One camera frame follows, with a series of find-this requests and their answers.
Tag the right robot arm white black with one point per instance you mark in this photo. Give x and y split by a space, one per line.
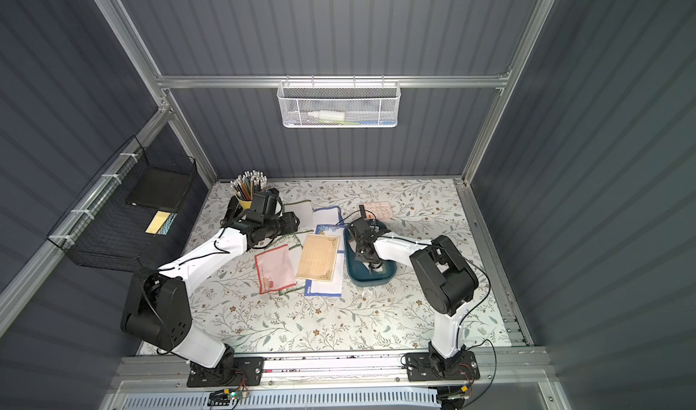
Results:
447 280

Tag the teal plastic storage box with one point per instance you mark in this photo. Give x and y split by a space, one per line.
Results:
365 274

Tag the white perforated cable tray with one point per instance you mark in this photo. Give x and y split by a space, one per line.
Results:
340 398

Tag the bundle of pencils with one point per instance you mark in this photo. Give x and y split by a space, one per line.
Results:
246 185

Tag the black notebook in basket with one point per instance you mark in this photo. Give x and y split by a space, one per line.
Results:
159 189

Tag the yellow pencil cup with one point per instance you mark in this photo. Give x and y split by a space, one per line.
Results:
245 202

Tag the white wire mesh basket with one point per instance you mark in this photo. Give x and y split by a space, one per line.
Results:
366 105

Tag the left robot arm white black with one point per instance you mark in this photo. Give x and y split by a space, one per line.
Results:
157 308

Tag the blue floral paper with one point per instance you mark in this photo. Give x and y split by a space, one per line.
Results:
330 230
331 288

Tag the black stapler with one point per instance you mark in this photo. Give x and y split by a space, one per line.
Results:
232 212

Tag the beige ornate stationery paper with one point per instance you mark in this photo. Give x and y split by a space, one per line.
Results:
318 258

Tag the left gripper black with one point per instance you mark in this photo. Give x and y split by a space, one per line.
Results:
236 214

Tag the small green circuit board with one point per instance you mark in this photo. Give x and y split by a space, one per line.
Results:
226 397

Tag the blue bordered stationery paper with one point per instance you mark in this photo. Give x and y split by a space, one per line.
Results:
328 216

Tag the red bordered stationery paper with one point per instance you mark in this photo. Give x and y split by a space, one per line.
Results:
275 271

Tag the yellow sticky note pad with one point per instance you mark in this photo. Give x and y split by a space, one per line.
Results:
157 222

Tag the pink calculator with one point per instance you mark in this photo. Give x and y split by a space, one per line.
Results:
379 210

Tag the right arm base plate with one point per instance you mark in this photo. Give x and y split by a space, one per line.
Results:
425 367

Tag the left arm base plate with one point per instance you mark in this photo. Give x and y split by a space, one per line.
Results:
231 371

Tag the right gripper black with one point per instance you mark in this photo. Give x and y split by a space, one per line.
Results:
362 231

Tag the black wire wall basket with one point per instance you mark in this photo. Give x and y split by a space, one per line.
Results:
104 232

